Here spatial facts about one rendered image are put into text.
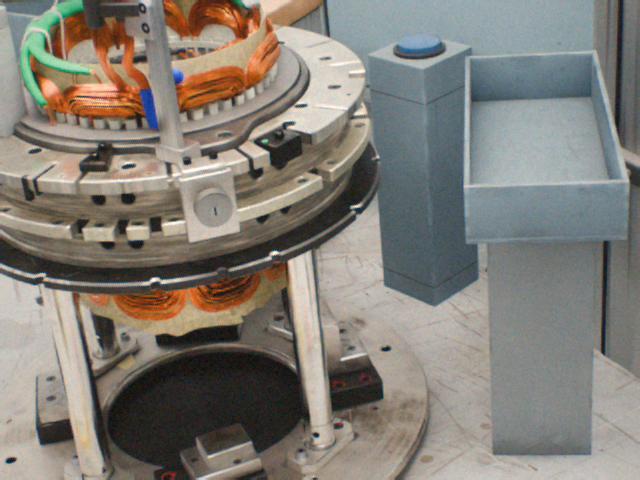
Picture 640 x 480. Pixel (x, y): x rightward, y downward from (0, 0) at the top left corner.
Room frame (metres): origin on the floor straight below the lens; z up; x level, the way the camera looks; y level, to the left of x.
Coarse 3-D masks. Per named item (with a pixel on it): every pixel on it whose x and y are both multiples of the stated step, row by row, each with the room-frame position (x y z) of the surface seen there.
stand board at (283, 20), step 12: (264, 0) 1.20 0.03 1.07; (276, 0) 1.20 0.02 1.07; (288, 0) 1.19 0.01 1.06; (300, 0) 1.21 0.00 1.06; (312, 0) 1.23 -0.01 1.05; (276, 12) 1.17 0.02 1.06; (288, 12) 1.19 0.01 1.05; (300, 12) 1.20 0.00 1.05; (276, 24) 1.17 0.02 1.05; (288, 24) 1.18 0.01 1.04
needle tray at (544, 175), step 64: (512, 64) 0.98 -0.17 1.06; (576, 64) 0.97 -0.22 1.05; (512, 128) 0.92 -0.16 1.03; (576, 128) 0.91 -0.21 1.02; (512, 192) 0.74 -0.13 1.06; (576, 192) 0.73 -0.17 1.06; (512, 256) 0.81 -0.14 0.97; (576, 256) 0.81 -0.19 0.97; (512, 320) 0.81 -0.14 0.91; (576, 320) 0.81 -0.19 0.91; (512, 384) 0.81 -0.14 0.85; (576, 384) 0.81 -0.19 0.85; (512, 448) 0.81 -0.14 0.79; (576, 448) 0.81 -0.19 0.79
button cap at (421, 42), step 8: (424, 32) 1.12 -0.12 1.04; (400, 40) 1.10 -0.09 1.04; (408, 40) 1.10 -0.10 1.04; (416, 40) 1.10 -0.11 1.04; (424, 40) 1.10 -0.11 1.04; (432, 40) 1.09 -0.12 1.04; (440, 40) 1.10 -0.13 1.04; (400, 48) 1.09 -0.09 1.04; (408, 48) 1.09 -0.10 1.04; (416, 48) 1.08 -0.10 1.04; (424, 48) 1.08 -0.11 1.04; (432, 48) 1.09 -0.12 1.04
